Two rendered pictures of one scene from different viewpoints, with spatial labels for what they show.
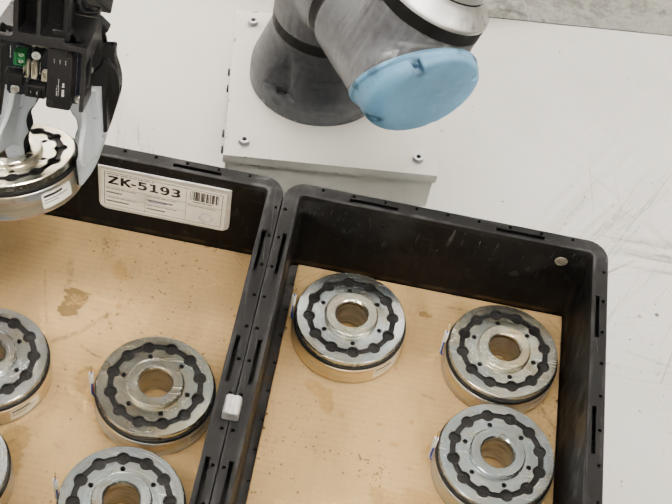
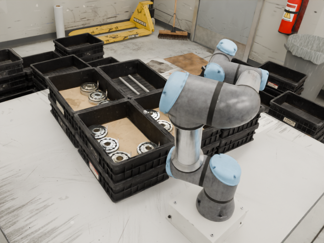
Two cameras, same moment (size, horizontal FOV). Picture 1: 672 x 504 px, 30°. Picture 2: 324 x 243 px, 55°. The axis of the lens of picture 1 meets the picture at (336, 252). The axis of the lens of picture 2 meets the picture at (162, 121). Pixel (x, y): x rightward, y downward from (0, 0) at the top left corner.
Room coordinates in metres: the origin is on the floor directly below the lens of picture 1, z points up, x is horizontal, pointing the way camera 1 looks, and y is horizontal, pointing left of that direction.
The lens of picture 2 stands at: (1.51, -0.65, 1.76)
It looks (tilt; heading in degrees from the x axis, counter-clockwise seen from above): 35 degrees down; 141
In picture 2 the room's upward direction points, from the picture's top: 7 degrees clockwise
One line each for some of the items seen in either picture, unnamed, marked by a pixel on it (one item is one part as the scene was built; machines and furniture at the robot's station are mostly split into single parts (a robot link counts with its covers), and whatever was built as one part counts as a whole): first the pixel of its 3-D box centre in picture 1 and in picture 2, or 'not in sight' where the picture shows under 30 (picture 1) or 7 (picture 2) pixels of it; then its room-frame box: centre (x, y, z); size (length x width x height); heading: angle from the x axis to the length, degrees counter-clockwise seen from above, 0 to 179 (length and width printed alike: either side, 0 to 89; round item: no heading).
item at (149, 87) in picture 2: not in sight; (134, 85); (0.15, 0.21, 0.87); 0.40 x 0.30 x 0.11; 0
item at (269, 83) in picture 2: not in sight; (274, 93); (0.11, 1.80, 0.37); 0.42 x 0.34 x 0.46; 8
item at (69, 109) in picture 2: not in sight; (85, 88); (0.15, -0.09, 0.92); 0.40 x 0.30 x 0.02; 0
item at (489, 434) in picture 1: (497, 453); (107, 144); (0.55, -0.17, 0.86); 0.05 x 0.05 x 0.01
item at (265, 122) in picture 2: not in sight; (247, 114); (0.55, 0.82, 0.70); 0.33 x 0.23 x 0.01; 8
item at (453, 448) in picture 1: (496, 456); (107, 144); (0.55, -0.17, 0.86); 0.10 x 0.10 x 0.01
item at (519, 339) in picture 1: (504, 348); (119, 158); (0.66, -0.17, 0.86); 0.05 x 0.05 x 0.01
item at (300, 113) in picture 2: not in sight; (292, 129); (0.57, 1.46, 0.37); 0.40 x 0.30 x 0.45; 8
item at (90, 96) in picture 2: not in sight; (97, 95); (0.15, -0.03, 0.86); 0.10 x 0.10 x 0.01
